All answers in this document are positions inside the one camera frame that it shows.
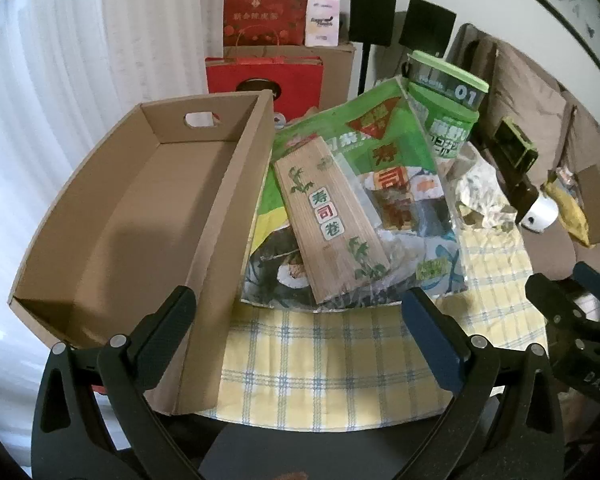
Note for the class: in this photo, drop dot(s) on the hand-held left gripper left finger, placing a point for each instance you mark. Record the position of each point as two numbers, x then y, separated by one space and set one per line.
172 317

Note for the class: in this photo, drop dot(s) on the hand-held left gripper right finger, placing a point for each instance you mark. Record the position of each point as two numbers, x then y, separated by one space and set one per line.
427 335

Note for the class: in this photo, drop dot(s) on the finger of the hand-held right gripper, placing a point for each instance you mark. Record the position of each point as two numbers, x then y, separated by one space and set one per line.
550 296
594 277

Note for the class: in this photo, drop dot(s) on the bamboo sushi rolling mat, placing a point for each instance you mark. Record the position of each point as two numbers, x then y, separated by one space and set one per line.
325 220

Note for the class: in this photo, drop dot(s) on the green seaweed packet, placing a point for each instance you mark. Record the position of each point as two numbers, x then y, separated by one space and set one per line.
380 125

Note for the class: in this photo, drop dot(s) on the yellow snack packet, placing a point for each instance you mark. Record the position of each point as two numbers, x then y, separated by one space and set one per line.
575 215

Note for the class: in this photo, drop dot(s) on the small brown cardboard box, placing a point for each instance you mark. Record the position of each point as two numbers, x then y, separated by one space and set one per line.
597 200

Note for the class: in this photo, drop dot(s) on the yellow plaid tablecloth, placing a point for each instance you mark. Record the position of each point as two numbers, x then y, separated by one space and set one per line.
340 360

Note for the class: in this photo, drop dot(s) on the crumpled clear plastic bag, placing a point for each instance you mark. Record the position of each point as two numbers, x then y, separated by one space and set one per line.
485 185

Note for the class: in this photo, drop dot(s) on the green snack can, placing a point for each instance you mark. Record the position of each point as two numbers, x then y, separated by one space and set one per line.
445 130

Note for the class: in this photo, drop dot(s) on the brown sofa cover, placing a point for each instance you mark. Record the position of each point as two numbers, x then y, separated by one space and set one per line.
530 90

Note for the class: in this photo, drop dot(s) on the round container with green lid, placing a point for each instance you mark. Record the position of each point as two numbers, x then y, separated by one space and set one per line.
445 77

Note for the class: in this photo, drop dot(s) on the white curtain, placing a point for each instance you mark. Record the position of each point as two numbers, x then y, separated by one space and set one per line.
80 60

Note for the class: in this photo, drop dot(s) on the black speaker on stand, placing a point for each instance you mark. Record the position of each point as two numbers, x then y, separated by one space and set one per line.
372 10
427 25

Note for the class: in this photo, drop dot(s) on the red patterned paper gift bag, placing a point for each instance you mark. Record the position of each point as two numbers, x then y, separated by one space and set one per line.
265 10

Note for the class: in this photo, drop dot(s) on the white and pink carton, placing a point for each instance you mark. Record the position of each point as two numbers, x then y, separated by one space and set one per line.
322 20

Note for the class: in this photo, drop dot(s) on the framed wall picture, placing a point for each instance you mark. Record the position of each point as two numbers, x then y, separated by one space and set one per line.
570 0

